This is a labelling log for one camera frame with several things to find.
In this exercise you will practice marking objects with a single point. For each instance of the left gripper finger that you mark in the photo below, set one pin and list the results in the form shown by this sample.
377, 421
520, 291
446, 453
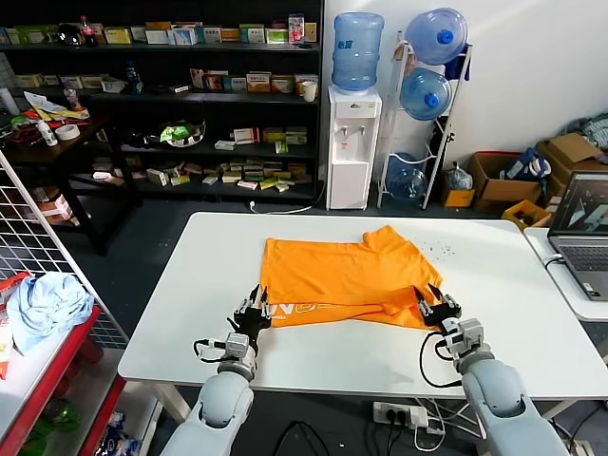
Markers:
265, 304
252, 295

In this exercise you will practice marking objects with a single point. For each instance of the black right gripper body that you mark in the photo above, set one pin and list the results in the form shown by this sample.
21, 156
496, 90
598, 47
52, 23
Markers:
442, 316

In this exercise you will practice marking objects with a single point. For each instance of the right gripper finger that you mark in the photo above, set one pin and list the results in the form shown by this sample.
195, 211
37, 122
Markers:
422, 304
439, 298

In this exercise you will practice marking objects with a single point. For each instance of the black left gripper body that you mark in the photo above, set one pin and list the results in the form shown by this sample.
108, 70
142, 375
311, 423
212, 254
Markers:
249, 323

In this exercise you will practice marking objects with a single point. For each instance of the orange t-shirt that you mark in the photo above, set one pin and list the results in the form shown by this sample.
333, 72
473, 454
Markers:
342, 271

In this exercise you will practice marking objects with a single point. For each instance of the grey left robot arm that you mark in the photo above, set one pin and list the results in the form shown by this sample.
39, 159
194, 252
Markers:
218, 408

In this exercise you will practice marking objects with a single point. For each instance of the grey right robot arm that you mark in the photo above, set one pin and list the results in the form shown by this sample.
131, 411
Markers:
499, 394

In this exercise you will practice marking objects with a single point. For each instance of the pile of grey clothes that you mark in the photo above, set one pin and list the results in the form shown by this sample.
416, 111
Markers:
594, 128

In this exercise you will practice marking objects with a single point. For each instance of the yellow cardboard box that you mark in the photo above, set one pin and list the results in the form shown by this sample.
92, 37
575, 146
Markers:
458, 198

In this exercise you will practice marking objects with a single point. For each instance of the white power strip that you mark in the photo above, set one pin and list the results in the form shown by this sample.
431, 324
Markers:
399, 413

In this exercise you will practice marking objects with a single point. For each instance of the red white flat box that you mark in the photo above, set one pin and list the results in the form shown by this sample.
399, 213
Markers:
247, 184

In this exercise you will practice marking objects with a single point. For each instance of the yellow plastic crate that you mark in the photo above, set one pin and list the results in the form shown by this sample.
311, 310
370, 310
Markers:
515, 214

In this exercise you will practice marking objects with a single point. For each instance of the white metal jug rack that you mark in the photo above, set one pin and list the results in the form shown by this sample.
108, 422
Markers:
431, 183

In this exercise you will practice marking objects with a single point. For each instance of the large red-edged cardboard box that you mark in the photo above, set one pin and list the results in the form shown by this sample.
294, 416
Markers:
489, 190

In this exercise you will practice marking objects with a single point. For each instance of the blue water jug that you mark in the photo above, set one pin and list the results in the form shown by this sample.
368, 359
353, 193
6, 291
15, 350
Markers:
430, 33
356, 52
420, 92
404, 183

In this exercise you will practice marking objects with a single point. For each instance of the grey plastic bag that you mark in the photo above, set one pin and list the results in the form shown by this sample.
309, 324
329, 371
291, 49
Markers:
458, 178

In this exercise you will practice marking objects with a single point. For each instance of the yellow orange box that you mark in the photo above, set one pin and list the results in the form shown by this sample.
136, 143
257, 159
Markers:
297, 171

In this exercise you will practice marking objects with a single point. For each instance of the white water dispenser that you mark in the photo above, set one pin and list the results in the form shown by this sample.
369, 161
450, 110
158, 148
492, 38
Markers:
349, 180

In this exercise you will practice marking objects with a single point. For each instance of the grey laptop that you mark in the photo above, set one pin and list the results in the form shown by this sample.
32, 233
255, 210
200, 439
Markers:
584, 256

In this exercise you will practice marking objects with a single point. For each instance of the blue white bag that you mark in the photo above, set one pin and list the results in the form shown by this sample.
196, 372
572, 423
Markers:
522, 166

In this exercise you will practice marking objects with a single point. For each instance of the white box red stripe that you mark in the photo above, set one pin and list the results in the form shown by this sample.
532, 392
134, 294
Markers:
246, 136

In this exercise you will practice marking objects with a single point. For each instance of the black object beside rack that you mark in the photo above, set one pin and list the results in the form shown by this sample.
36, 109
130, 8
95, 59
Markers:
449, 138

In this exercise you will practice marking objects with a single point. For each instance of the yellow green box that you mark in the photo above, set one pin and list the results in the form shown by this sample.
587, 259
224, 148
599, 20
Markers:
274, 135

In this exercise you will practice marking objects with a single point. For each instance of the green white carton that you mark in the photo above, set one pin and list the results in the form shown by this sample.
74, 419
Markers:
296, 135

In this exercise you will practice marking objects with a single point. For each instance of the bowl with green snack bags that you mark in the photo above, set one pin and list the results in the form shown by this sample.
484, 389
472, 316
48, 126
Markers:
180, 134

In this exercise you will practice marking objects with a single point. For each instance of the blue white plastic package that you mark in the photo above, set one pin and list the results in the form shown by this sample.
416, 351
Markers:
116, 439

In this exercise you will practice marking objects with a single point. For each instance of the red metal cart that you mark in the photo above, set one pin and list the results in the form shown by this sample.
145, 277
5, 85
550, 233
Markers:
71, 354

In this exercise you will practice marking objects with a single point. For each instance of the black shelving unit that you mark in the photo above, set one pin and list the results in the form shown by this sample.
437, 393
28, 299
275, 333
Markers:
214, 114

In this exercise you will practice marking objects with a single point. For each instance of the pink flat box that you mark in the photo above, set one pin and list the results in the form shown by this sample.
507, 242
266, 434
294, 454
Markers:
102, 175

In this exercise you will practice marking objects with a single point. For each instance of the brown cardboard box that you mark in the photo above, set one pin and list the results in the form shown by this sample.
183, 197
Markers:
570, 147

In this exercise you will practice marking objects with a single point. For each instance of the light blue crumpled cloth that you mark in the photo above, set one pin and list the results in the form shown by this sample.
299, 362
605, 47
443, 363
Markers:
47, 304

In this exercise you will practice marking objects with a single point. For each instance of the white paper cup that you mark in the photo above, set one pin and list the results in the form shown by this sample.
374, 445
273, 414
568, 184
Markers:
309, 91

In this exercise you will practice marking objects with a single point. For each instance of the green plastic bottle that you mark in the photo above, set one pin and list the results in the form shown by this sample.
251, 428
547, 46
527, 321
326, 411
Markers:
57, 413

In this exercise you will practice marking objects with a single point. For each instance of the orange white medicine box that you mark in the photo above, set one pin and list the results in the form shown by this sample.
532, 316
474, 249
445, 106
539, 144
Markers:
259, 82

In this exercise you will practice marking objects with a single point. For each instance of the red yellow medicine box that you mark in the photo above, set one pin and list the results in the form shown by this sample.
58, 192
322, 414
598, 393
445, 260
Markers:
282, 83

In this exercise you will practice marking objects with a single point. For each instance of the red white carton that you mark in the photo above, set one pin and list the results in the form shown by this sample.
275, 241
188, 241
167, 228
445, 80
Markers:
56, 206

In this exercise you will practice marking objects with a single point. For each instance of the red white medicine box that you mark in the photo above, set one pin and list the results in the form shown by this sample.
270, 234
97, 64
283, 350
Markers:
216, 81

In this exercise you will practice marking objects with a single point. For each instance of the pink white box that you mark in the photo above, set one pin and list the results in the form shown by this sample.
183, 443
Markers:
197, 78

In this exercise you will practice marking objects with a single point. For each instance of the dark blue hanging cloth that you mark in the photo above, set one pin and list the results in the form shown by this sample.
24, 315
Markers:
458, 66

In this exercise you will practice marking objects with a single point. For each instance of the dark wooden table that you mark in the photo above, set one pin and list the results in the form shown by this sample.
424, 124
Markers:
62, 152

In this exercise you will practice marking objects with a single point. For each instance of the red white snack bag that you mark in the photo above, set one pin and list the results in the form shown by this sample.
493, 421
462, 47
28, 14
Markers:
7, 294

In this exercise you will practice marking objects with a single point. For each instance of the beige tape roll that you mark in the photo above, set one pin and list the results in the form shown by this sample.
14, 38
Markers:
66, 133

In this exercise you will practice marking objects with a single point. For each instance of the blue drink bottle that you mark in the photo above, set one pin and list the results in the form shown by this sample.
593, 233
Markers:
134, 78

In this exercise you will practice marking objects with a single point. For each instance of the pale pink cloth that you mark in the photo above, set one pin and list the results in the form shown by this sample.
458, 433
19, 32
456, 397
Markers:
404, 52

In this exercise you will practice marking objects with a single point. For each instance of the yellow red snack packet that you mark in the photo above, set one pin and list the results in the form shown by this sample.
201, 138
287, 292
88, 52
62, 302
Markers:
66, 115

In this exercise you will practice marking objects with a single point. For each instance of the small white bottle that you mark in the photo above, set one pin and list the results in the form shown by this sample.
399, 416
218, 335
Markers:
47, 135

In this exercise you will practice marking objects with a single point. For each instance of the light green medicine box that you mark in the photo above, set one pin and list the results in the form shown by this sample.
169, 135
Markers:
276, 36

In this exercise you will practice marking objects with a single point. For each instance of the small yellow medicine box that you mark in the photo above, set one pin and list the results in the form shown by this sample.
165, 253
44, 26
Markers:
230, 34

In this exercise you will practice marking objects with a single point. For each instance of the green white medicine box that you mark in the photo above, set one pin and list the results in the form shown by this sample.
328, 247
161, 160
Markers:
252, 33

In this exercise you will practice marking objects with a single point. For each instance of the teal white medicine box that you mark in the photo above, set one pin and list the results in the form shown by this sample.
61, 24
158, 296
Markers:
208, 34

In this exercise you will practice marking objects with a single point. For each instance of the pink drink bottle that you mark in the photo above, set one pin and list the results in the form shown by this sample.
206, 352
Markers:
70, 97

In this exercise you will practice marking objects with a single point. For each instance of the tall pink box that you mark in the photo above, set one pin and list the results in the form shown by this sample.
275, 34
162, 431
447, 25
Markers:
296, 28

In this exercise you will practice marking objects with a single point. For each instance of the orange flat box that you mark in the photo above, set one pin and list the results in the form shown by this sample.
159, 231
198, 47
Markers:
157, 25

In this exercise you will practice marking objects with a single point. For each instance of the green packet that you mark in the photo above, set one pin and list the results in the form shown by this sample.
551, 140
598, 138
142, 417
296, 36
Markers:
21, 122

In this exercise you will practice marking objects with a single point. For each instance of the white printed leaflet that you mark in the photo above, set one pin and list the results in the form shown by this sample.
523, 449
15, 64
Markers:
37, 100

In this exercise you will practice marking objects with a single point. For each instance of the cola bottle red cap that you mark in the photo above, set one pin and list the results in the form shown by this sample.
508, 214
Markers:
88, 33

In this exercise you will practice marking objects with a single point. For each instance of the white paper roll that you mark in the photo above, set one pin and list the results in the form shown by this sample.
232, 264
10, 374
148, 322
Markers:
5, 100

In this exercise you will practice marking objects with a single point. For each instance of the shiny black bowl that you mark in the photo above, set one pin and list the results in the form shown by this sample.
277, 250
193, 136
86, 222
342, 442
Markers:
68, 34

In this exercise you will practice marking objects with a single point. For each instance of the lime white box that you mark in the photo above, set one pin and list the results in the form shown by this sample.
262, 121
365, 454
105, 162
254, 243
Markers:
19, 35

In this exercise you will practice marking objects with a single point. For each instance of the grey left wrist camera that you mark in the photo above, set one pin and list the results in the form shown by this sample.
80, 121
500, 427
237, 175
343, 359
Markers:
236, 347

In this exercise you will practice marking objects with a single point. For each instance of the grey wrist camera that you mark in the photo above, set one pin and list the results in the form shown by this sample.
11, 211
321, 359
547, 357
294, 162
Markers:
236, 347
465, 337

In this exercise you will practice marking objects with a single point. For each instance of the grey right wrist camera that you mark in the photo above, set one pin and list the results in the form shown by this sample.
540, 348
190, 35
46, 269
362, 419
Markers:
465, 337

